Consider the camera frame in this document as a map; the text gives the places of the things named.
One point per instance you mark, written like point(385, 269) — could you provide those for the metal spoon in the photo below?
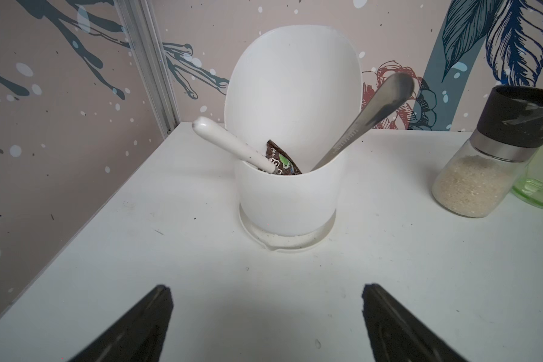
point(394, 92)

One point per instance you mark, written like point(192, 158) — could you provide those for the white handled utensil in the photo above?
point(219, 136)

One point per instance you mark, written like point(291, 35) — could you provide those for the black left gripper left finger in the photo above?
point(138, 335)

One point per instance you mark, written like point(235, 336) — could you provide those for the glass grinder black cap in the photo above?
point(509, 132)

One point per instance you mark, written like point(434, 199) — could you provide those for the aluminium frame post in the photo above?
point(145, 41)

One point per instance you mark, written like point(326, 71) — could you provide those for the white utensil holder cup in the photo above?
point(299, 87)

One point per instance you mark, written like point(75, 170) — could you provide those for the brown snack wrapper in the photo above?
point(285, 166)

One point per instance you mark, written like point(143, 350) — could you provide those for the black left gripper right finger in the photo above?
point(397, 335)

